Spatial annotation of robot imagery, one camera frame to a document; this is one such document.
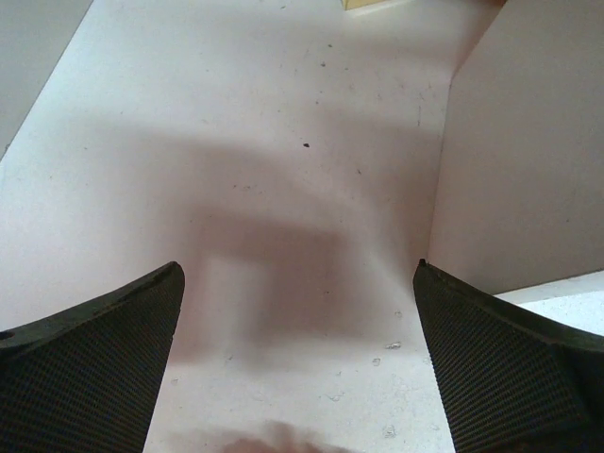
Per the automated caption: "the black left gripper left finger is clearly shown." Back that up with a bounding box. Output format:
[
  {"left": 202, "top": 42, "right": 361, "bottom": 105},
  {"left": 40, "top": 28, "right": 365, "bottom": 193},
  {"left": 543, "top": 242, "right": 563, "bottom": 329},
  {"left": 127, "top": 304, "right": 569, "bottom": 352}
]
[{"left": 1, "top": 262, "right": 185, "bottom": 452}]

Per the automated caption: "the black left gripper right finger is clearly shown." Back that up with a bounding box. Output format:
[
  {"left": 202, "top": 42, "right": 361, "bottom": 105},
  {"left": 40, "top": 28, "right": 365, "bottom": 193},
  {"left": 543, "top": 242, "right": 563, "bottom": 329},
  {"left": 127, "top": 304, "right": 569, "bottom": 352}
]
[{"left": 412, "top": 260, "right": 603, "bottom": 452}]

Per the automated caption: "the white wooden bookshelf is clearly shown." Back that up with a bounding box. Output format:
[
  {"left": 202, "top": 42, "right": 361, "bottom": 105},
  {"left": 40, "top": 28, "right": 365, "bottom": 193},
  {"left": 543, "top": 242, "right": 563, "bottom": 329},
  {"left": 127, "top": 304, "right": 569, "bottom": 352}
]
[{"left": 1, "top": 1, "right": 603, "bottom": 452}]

